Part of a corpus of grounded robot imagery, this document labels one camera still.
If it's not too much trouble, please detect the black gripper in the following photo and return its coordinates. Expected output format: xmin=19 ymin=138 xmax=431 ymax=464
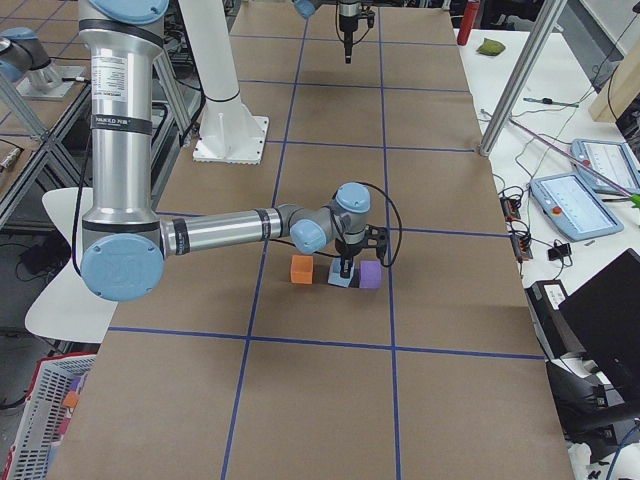
xmin=336 ymin=0 xmax=375 ymax=63
xmin=334 ymin=224 xmax=388 ymax=278

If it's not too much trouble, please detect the light blue foam block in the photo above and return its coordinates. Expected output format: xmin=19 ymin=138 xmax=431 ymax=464
xmin=327 ymin=262 xmax=354 ymax=288

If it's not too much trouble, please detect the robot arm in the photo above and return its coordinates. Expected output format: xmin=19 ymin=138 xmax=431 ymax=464
xmin=292 ymin=0 xmax=375 ymax=65
xmin=78 ymin=1 xmax=388 ymax=302

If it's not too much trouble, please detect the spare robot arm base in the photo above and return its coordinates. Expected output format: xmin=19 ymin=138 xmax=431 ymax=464
xmin=1 ymin=27 xmax=88 ymax=101

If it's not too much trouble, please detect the purple foam block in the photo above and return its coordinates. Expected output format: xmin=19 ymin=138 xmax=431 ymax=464
xmin=359 ymin=260 xmax=382 ymax=290

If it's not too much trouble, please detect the orange foam block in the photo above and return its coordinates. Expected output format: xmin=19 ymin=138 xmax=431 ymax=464
xmin=290 ymin=255 xmax=314 ymax=285

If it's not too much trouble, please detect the red cylinder bottle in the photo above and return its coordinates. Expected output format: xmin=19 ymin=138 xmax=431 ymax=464
xmin=457 ymin=0 xmax=480 ymax=46

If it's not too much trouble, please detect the green cloth pouch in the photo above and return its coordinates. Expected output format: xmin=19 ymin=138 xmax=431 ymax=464
xmin=476 ymin=38 xmax=506 ymax=57

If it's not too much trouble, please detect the orange circuit board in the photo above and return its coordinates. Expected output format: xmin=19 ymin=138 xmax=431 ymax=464
xmin=499 ymin=195 xmax=533 ymax=264

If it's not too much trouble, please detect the near teach pendant tablet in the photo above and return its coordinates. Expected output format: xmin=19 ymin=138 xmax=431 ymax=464
xmin=530 ymin=173 xmax=624 ymax=241

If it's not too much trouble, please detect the teach pendant tablet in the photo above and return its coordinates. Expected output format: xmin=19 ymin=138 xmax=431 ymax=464
xmin=530 ymin=173 xmax=624 ymax=241
xmin=570 ymin=139 xmax=639 ymax=194

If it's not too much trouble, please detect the black laptop computer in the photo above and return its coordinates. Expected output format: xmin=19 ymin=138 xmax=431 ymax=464
xmin=560 ymin=248 xmax=639 ymax=400

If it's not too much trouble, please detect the wooden board panel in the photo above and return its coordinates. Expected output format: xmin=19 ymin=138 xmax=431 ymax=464
xmin=589 ymin=42 xmax=639 ymax=123

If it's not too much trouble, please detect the far teach pendant tablet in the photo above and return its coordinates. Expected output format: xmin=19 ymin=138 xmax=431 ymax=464
xmin=570 ymin=139 xmax=639 ymax=194

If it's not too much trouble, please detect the metal reacher grabber tool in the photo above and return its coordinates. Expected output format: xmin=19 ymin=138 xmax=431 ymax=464
xmin=479 ymin=108 xmax=640 ymax=209

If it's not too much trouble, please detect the white plastic storage basket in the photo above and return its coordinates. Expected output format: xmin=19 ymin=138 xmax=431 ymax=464
xmin=2 ymin=353 xmax=96 ymax=479

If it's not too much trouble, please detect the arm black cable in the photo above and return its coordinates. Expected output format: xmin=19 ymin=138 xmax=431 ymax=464
xmin=269 ymin=182 xmax=404 ymax=269

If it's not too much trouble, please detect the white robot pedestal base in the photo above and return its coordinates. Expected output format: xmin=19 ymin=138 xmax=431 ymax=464
xmin=181 ymin=1 xmax=269 ymax=164

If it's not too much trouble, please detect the aluminium frame post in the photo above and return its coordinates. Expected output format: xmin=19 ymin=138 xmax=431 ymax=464
xmin=478 ymin=0 xmax=567 ymax=157

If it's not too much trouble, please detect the green strap smartwatch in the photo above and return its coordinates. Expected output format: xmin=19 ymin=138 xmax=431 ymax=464
xmin=522 ymin=97 xmax=580 ymax=108

